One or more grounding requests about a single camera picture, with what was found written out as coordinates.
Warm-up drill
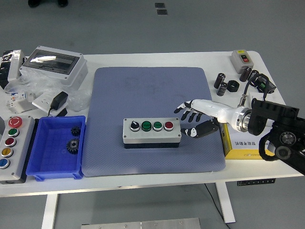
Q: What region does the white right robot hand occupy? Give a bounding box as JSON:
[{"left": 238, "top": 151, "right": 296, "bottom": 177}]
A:
[{"left": 173, "top": 99, "right": 240, "bottom": 139}]

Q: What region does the grey four-button control box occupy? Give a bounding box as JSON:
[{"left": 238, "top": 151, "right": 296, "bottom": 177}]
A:
[{"left": 122, "top": 117, "right": 182, "bottom": 150}]

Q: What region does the grey five-button control box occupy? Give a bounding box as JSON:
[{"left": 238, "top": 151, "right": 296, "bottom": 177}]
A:
[{"left": 0, "top": 115, "right": 36, "bottom": 184}]

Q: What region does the black cylindrical capacitor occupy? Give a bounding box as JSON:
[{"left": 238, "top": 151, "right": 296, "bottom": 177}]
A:
[
  {"left": 239, "top": 66, "right": 253, "bottom": 83},
  {"left": 247, "top": 69, "right": 260, "bottom": 83},
  {"left": 213, "top": 73, "right": 226, "bottom": 89},
  {"left": 216, "top": 82, "right": 228, "bottom": 97}
]

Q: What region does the black hex nut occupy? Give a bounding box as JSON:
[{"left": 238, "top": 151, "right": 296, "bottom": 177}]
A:
[{"left": 226, "top": 80, "right": 240, "bottom": 93}]

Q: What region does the yellow white cardboard box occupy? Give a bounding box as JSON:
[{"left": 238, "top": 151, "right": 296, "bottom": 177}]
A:
[{"left": 220, "top": 122, "right": 279, "bottom": 161}]

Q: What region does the black module green terminal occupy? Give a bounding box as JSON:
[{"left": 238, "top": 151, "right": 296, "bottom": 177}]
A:
[{"left": 253, "top": 75, "right": 277, "bottom": 94}]

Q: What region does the grey-blue table mat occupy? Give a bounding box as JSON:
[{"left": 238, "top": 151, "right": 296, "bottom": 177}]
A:
[{"left": 82, "top": 66, "right": 226, "bottom": 177}]

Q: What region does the black table height controller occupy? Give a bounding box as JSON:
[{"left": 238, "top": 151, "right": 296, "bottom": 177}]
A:
[{"left": 237, "top": 178, "right": 276, "bottom": 185}]

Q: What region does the white table leg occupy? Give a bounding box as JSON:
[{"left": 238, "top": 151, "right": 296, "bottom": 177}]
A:
[
  {"left": 215, "top": 182, "right": 236, "bottom": 224},
  {"left": 41, "top": 193, "right": 59, "bottom": 229}
]

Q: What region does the silver metal plate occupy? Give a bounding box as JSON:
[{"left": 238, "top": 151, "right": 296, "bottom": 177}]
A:
[{"left": 81, "top": 217, "right": 201, "bottom": 229}]

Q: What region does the large black bevel gear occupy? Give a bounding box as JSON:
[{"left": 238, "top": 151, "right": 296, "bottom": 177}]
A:
[{"left": 66, "top": 138, "right": 81, "bottom": 155}]

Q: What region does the grey distribution box clear lid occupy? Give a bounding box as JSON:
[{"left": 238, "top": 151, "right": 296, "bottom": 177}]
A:
[{"left": 19, "top": 45, "right": 89, "bottom": 91}]

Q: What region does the black power adapter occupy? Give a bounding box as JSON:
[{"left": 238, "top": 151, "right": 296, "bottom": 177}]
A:
[{"left": 47, "top": 91, "right": 69, "bottom": 117}]

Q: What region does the blue plastic bin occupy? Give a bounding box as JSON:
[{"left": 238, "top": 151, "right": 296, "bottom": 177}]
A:
[{"left": 25, "top": 115, "right": 87, "bottom": 182}]

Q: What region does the clear plastic bag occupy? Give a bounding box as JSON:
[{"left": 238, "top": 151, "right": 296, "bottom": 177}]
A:
[{"left": 4, "top": 69, "right": 92, "bottom": 113}]

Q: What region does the white circuit breaker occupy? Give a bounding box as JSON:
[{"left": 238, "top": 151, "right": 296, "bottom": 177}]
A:
[{"left": 6, "top": 92, "right": 36, "bottom": 114}]

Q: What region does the white rectangular box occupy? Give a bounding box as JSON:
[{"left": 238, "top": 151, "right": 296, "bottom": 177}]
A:
[{"left": 8, "top": 51, "right": 27, "bottom": 82}]

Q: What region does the black shiny foil package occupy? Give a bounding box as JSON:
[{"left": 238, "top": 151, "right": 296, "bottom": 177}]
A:
[{"left": 0, "top": 49, "right": 17, "bottom": 90}]

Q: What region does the grey two-button switch box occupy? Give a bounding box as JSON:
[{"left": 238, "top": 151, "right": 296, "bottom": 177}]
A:
[{"left": 230, "top": 49, "right": 254, "bottom": 74}]

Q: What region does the black cable under table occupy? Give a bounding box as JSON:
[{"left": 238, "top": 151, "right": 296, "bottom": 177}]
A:
[{"left": 204, "top": 183, "right": 231, "bottom": 229}]

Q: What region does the white wall socket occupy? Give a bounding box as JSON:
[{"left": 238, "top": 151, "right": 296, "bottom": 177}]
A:
[{"left": 31, "top": 93, "right": 69, "bottom": 117}]

